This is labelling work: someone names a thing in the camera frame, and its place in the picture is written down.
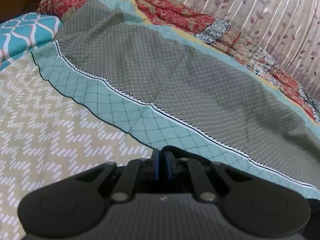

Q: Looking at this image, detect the patterned bedsheet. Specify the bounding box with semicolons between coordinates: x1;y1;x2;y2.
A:
1;0;319;239

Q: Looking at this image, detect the red floral quilt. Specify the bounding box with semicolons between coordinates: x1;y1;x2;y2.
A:
37;0;319;122

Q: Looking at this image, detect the leaf pattern curtain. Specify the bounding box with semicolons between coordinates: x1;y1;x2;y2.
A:
177;0;319;98

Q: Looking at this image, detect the teal patterned pillow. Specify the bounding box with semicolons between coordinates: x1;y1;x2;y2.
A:
1;12;62;69

